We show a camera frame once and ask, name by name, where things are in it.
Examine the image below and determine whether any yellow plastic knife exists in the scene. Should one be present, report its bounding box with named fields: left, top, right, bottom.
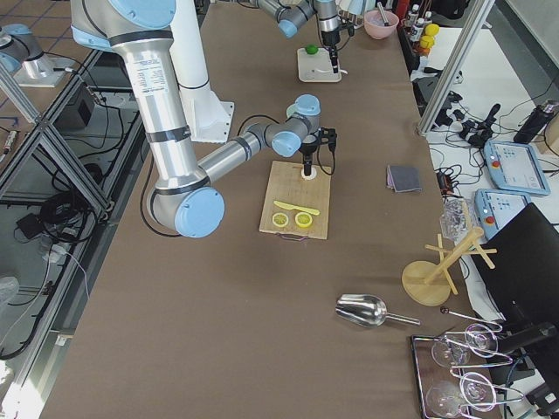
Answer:
left=273, top=200, right=321, bottom=216

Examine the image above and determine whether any wire glass rack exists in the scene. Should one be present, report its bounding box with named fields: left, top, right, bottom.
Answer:
left=411, top=322, right=524, bottom=418

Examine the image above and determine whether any wooden cup stand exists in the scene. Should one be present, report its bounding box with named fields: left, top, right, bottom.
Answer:
left=402, top=227, right=498, bottom=306

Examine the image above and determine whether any clear wine glass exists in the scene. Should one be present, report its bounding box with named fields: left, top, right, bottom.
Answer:
left=431, top=323, right=498, bottom=367
left=426, top=372, right=497, bottom=418

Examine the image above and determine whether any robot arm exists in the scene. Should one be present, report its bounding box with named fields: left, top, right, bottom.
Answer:
left=249, top=0, right=342, bottom=74
left=71, top=1, right=321, bottom=238

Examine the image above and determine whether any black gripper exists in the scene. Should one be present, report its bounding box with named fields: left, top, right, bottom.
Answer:
left=299, top=66, right=338, bottom=178

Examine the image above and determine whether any wooden cutting board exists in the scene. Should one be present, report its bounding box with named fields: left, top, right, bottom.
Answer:
left=259, top=161, right=331, bottom=240

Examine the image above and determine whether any yellow lemon slice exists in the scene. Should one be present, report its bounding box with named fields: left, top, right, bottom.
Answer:
left=272, top=212, right=289, bottom=228

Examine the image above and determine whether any green lime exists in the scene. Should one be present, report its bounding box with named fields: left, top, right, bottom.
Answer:
left=305, top=45, right=318, bottom=55

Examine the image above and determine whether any grey folded cloth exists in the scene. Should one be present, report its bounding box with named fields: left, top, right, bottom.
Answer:
left=386, top=165, right=422, bottom=193

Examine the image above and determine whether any yellow fruit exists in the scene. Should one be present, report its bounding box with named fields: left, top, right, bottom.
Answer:
left=419, top=24, right=440, bottom=49

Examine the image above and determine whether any yellow lemon half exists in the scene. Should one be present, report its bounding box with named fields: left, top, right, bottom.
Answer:
left=294, top=211, right=314, bottom=229

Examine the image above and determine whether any aluminium frame post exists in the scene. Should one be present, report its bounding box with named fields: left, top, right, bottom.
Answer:
left=417, top=0, right=495, bottom=136

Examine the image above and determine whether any blue teach pendant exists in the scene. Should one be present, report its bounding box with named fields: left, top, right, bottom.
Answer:
left=483, top=140, right=551, bottom=196
left=474, top=189, right=531, bottom=239

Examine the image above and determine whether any black monitor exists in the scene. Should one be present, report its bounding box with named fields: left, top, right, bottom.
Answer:
left=473, top=203, right=558, bottom=326

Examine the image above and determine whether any metal scoop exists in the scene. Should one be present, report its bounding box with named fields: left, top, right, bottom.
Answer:
left=335, top=293, right=421, bottom=328

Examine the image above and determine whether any cream rabbit tray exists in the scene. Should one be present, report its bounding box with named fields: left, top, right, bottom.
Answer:
left=297, top=48, right=342, bottom=83

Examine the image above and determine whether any pink bowl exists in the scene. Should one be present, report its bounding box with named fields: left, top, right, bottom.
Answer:
left=364, top=10, right=400, bottom=39

